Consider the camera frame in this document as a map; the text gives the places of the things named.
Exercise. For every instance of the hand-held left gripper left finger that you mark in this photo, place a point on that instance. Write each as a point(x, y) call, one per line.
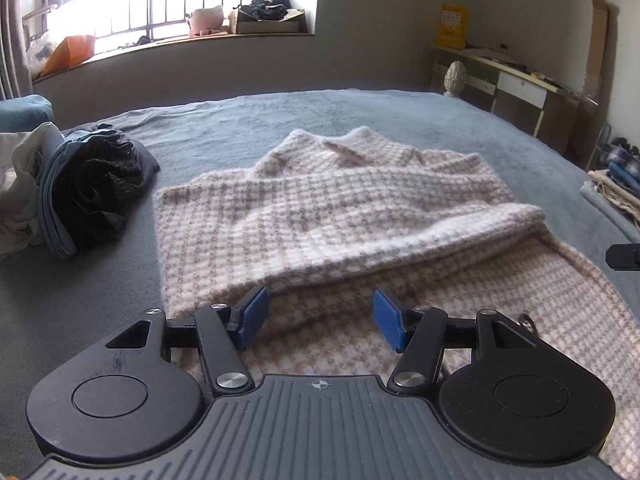
point(252, 317)

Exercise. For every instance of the dark clothes in box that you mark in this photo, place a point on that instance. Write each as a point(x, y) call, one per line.
point(265, 6)

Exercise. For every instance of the blue crumpled garment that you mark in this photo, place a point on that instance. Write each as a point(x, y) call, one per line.
point(52, 200)

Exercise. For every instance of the grey curtain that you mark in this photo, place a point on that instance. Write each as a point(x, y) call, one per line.
point(12, 35)

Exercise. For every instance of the white and green desk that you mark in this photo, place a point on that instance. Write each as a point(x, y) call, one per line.
point(520, 95)

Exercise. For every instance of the folded blue jeans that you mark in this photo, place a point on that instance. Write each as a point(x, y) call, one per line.
point(629, 175)

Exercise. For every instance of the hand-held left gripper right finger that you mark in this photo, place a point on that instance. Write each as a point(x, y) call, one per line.
point(390, 320)

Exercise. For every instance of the folded beige cloth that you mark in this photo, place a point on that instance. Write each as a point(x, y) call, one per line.
point(617, 195)

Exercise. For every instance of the open cardboard box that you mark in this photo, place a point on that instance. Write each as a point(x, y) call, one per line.
point(270, 26)

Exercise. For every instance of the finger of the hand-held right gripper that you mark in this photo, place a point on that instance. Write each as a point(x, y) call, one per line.
point(625, 256)

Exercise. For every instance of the orange bag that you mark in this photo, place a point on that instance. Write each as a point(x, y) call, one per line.
point(67, 55)

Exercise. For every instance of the pink pot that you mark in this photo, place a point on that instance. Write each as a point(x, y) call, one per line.
point(206, 21)

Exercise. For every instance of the beige houndstooth knit cardigan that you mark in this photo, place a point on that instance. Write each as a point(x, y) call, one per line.
point(350, 210)

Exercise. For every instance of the long cardboard box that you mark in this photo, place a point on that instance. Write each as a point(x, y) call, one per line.
point(596, 45)

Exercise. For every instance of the folded grey cloth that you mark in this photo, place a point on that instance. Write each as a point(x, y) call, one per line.
point(600, 200)

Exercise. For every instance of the yellow box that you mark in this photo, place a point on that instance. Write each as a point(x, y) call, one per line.
point(453, 26)

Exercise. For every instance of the teal duvet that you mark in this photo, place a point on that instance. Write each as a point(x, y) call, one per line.
point(25, 112)

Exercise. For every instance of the light grey crumpled cloth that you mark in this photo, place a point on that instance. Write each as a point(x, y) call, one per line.
point(20, 190)

